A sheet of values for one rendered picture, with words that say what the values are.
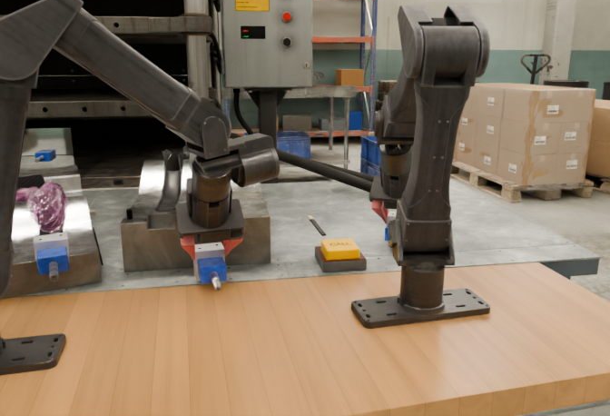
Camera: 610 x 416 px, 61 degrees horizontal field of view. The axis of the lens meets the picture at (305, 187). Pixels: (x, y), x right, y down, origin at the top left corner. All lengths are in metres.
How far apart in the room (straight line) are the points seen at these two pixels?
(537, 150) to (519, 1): 4.49
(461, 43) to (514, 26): 8.11
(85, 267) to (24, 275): 0.09
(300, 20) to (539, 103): 3.09
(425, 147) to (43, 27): 0.48
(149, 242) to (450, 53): 0.59
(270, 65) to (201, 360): 1.23
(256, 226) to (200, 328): 0.25
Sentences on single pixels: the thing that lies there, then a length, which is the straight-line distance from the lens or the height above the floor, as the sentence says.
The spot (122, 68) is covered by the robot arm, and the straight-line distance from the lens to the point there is 0.69.
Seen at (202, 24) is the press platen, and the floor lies 1.27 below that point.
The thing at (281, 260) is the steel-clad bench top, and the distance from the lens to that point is 0.97.
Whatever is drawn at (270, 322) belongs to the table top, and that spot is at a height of 0.80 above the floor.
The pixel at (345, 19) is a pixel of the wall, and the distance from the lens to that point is 7.83.
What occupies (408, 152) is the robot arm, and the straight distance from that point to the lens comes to 0.93.
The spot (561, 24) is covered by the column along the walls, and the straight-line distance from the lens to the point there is 8.82.
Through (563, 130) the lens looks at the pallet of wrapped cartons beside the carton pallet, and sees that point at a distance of 4.75.
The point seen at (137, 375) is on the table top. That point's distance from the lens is 0.69.
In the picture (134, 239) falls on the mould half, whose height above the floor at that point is 0.86.
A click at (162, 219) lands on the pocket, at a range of 0.98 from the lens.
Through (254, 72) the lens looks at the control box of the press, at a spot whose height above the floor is 1.12.
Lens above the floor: 1.16
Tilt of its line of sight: 14 degrees down
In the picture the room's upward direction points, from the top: straight up
